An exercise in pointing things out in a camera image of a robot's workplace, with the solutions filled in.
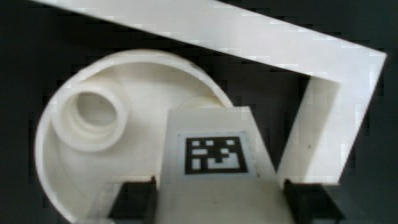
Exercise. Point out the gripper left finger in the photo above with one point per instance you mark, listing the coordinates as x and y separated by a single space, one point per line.
124 203

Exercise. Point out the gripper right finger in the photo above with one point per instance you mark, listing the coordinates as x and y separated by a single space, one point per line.
311 205

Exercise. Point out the white stool leg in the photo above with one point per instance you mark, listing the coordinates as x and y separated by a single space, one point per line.
218 186

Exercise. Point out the white obstacle wall frame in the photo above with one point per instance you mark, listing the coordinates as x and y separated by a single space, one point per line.
220 27

